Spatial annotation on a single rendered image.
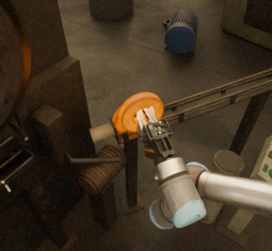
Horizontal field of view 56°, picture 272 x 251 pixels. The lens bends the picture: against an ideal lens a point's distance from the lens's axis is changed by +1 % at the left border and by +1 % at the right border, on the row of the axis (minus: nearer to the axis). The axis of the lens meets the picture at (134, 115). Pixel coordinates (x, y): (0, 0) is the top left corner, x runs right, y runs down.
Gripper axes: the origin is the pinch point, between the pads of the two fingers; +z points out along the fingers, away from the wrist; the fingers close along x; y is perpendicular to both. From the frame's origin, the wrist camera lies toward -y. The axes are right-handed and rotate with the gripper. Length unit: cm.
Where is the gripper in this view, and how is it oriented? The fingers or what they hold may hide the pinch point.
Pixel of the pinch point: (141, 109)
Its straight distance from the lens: 84.1
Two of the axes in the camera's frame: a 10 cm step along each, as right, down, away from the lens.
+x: -9.4, 2.6, -2.4
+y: 0.8, -4.9, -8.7
